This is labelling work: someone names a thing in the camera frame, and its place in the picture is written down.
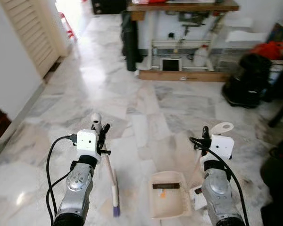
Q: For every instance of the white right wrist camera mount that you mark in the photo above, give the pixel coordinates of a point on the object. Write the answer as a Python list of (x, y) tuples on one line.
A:
[(222, 147)]

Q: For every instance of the black box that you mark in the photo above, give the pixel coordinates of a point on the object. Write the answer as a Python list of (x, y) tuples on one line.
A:
[(108, 5)]

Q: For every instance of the bulky black bag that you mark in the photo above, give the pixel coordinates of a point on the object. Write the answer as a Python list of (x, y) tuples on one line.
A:
[(278, 188)]

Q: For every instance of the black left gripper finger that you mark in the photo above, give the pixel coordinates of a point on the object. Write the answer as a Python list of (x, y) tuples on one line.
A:
[(104, 134)]

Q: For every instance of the black slanted stand leg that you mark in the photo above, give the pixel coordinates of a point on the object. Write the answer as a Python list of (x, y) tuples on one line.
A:
[(280, 106)]

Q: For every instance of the beige louvered door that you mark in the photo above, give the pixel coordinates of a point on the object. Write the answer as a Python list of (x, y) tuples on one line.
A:
[(33, 28)]

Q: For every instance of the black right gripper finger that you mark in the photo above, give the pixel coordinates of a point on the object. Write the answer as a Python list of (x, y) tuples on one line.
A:
[(205, 133)]

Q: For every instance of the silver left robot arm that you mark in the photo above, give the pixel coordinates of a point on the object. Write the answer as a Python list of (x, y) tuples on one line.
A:
[(78, 193)]

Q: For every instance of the red plastic bag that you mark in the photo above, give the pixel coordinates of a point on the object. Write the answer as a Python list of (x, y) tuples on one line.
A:
[(271, 48)]

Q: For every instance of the red metal rack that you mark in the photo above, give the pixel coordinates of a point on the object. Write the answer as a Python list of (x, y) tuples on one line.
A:
[(67, 26)]

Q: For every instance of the wooden sewing machine table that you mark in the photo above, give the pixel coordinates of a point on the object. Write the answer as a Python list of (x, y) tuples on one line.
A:
[(184, 75)]

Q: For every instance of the white folded cloth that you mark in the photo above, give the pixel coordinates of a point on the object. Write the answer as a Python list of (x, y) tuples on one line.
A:
[(243, 36)]

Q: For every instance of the beige broom with purple bristles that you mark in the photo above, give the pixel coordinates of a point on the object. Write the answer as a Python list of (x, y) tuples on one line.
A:
[(112, 176)]

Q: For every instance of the tall black bag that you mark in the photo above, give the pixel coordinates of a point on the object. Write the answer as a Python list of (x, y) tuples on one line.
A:
[(130, 42)]

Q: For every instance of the white framed dark tablet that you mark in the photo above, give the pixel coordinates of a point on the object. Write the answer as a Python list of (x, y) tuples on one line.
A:
[(170, 65)]

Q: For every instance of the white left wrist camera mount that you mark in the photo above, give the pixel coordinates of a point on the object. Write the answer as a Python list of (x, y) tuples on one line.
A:
[(87, 143)]

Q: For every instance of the white plastic jug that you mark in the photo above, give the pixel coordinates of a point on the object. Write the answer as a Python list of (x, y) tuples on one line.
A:
[(201, 56)]

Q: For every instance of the black backpack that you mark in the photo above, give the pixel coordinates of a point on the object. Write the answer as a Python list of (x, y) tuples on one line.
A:
[(245, 80)]

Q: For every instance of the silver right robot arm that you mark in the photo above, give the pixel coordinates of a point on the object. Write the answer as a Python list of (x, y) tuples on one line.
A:
[(219, 193)]

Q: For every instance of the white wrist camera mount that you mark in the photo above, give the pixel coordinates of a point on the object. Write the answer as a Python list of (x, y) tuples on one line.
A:
[(222, 147), (87, 143)]

